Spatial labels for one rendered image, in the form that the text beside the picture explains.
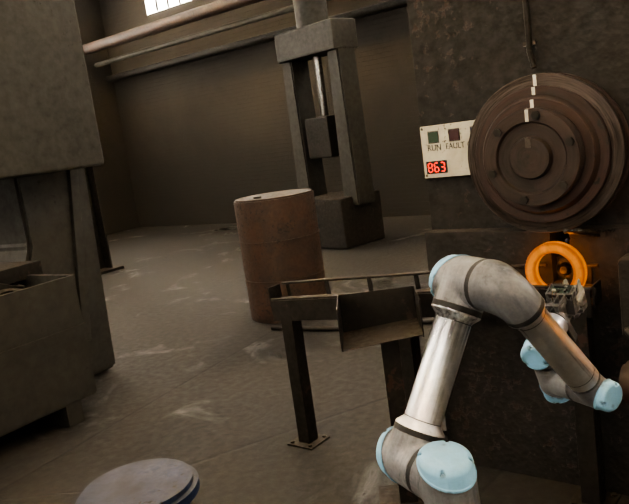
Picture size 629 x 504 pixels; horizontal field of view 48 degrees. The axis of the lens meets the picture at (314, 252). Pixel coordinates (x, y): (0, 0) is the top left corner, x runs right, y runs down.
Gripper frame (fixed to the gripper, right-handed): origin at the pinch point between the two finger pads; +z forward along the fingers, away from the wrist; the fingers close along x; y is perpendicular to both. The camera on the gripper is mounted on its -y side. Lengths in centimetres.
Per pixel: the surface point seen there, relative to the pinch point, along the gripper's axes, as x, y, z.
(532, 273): 19.6, -5.2, 16.3
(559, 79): 6, 51, 31
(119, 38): 886, 60, 591
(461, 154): 45, 28, 37
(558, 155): 5.5, 33.2, 17.5
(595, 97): -3, 45, 29
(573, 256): 6.4, 0.3, 17.8
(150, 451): 184, -68, -41
